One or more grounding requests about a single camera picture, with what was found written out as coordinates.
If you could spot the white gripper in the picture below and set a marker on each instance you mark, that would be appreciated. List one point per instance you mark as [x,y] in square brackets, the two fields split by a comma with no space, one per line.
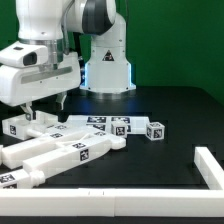
[19,86]

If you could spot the white chair seat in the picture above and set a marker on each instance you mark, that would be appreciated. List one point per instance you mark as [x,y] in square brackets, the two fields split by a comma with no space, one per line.
[21,128]

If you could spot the white chair back frame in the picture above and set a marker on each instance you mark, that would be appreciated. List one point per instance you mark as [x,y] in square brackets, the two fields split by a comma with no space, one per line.
[58,151]

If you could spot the white marker cube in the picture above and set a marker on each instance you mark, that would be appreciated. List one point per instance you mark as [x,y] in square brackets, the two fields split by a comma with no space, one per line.
[155,131]
[119,128]

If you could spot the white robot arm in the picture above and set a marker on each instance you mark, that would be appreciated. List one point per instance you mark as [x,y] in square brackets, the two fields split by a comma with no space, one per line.
[63,45]

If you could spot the white marker base plate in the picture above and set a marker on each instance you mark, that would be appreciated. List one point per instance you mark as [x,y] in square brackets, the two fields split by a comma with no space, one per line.
[135,124]

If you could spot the white L-shaped wall fence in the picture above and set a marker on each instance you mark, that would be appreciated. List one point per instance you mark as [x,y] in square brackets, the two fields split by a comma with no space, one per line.
[124,202]

